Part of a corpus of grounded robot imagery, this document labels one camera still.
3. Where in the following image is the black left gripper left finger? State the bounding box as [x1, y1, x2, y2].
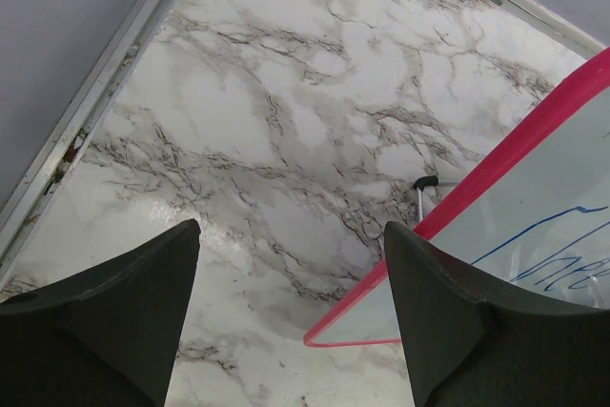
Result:
[1, 219, 200, 406]

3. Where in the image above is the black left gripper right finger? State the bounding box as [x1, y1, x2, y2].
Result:
[384, 222, 609, 406]

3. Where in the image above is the pink framed whiteboard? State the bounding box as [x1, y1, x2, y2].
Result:
[303, 47, 610, 349]

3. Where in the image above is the aluminium table edge frame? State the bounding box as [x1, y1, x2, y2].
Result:
[1, 0, 609, 251]

